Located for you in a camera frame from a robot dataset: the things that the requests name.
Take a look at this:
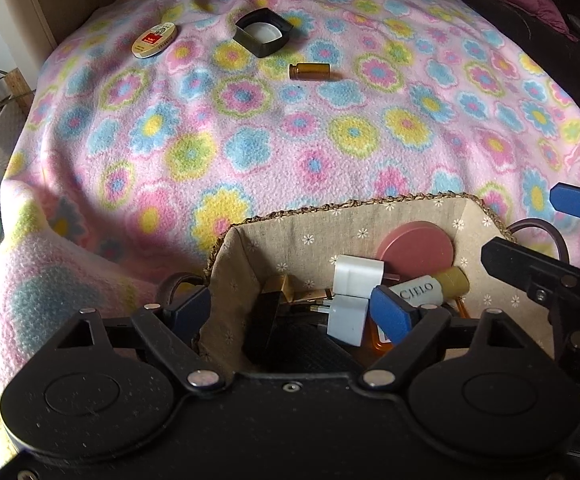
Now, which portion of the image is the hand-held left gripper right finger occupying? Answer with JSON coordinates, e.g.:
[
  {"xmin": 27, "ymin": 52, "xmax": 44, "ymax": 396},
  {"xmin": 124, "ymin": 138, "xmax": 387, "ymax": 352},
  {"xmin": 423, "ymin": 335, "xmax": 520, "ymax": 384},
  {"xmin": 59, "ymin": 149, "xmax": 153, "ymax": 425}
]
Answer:
[{"xmin": 362, "ymin": 285, "xmax": 556, "ymax": 394}]

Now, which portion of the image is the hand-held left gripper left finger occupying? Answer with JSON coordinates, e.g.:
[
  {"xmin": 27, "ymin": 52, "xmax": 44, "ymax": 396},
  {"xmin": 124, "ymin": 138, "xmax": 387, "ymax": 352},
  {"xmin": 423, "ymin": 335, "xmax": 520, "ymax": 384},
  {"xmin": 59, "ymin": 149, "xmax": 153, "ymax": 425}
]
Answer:
[{"xmin": 52, "ymin": 285, "xmax": 227, "ymax": 394}]

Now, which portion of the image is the white charger plug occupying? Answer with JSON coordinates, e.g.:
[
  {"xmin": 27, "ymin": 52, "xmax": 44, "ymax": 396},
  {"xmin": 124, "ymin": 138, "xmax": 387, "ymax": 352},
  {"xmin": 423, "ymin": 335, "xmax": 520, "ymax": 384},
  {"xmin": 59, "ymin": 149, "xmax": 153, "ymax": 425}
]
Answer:
[{"xmin": 315, "ymin": 295, "xmax": 371, "ymax": 347}]

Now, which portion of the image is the white adapter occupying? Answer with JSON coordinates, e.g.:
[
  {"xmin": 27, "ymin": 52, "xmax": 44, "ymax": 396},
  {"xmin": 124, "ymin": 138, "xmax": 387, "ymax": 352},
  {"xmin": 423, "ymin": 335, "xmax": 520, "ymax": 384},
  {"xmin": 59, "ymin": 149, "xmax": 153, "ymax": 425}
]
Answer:
[{"xmin": 332, "ymin": 255, "xmax": 401, "ymax": 302}]

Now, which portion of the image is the white and gold tube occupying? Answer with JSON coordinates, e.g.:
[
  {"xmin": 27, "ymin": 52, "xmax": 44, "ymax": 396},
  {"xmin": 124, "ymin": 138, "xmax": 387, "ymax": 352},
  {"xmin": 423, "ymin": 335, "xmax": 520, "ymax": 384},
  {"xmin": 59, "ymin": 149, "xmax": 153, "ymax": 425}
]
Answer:
[{"xmin": 390, "ymin": 266, "xmax": 471, "ymax": 307}]

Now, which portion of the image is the black glasses case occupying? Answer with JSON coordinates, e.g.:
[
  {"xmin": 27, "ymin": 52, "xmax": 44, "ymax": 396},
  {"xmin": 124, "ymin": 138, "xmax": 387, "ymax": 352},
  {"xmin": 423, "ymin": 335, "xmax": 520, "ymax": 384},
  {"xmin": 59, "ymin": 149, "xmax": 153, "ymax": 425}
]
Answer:
[{"xmin": 270, "ymin": 312, "xmax": 367, "ymax": 376}]

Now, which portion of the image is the woven basket with fabric liner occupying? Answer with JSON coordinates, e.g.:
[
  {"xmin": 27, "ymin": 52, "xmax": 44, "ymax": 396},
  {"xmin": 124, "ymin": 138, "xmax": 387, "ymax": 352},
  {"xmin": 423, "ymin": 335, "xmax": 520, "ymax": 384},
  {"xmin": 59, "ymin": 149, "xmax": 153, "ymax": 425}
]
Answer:
[{"xmin": 157, "ymin": 192, "xmax": 569, "ymax": 377}]

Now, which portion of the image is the pink round compact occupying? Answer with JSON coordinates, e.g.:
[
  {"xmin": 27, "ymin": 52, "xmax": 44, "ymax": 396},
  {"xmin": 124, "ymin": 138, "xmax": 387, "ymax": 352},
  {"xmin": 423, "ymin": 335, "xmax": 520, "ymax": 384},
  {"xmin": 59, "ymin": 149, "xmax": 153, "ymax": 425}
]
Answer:
[{"xmin": 376, "ymin": 221, "xmax": 455, "ymax": 282}]

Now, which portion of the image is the gold lipstick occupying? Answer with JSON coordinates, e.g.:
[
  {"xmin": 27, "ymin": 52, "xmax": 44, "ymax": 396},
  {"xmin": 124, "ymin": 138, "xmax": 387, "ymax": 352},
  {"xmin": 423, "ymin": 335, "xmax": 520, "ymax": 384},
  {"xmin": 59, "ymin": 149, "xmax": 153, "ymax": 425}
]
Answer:
[{"xmin": 286, "ymin": 287, "xmax": 335, "ymax": 312}]

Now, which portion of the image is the dark sofa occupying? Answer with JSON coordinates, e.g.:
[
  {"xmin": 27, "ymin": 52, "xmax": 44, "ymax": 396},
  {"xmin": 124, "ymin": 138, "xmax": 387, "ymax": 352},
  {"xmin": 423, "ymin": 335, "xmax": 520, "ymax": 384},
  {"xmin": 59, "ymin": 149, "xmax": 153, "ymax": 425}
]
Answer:
[{"xmin": 415, "ymin": 0, "xmax": 580, "ymax": 128}]

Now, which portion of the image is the floral fleece blanket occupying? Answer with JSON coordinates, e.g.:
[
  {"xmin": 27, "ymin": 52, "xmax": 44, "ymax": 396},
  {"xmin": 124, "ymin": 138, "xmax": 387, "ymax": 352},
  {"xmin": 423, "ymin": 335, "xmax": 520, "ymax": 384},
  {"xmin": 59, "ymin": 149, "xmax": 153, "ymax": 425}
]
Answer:
[{"xmin": 0, "ymin": 0, "xmax": 580, "ymax": 401}]

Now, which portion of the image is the amber glass vial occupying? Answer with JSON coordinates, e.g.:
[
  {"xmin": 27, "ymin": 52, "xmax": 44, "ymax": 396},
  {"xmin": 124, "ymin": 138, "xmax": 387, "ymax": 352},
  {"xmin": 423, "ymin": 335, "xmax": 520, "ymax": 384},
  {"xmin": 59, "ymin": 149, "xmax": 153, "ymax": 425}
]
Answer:
[{"xmin": 289, "ymin": 62, "xmax": 332, "ymax": 81}]

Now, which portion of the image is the white planter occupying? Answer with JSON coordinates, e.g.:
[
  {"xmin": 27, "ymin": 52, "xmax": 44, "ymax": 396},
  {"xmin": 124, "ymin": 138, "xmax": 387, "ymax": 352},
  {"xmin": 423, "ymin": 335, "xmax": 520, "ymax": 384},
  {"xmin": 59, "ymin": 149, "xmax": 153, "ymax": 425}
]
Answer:
[{"xmin": 0, "ymin": 105, "xmax": 32, "ymax": 202}]

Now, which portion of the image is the oval cream tin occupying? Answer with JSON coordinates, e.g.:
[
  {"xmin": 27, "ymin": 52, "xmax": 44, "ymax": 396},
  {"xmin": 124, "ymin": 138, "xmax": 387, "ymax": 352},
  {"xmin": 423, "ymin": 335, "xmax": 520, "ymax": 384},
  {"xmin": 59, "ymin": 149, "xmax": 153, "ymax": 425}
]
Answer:
[{"xmin": 131, "ymin": 22, "xmax": 179, "ymax": 59}]

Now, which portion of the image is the wooden stake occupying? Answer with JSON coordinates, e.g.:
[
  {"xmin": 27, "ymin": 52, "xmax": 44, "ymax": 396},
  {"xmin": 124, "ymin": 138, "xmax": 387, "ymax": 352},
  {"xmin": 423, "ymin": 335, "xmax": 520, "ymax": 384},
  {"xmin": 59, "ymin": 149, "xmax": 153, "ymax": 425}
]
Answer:
[{"xmin": 4, "ymin": 67, "xmax": 34, "ymax": 112}]

